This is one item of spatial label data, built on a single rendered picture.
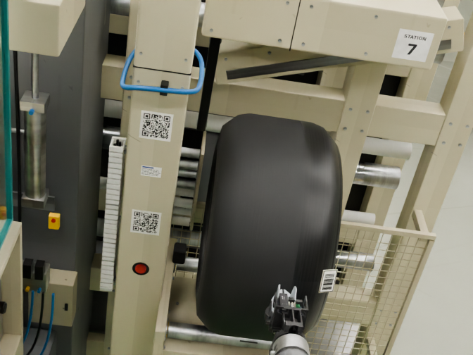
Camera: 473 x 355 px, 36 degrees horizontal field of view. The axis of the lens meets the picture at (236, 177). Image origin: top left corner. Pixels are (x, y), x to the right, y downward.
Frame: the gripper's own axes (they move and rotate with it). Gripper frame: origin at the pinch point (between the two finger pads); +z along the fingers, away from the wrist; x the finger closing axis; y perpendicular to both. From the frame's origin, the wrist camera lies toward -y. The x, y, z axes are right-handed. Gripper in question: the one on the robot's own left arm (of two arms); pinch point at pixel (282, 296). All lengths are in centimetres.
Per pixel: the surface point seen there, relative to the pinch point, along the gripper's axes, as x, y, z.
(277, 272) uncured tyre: 1.9, 4.9, 2.1
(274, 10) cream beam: 10, 56, 42
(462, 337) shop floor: -116, -108, 135
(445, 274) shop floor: -118, -102, 180
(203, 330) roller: 15.6, -29.3, 20.1
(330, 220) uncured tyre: -8.8, 16.9, 8.9
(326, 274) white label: -9.7, 5.3, 3.4
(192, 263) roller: 20, -26, 47
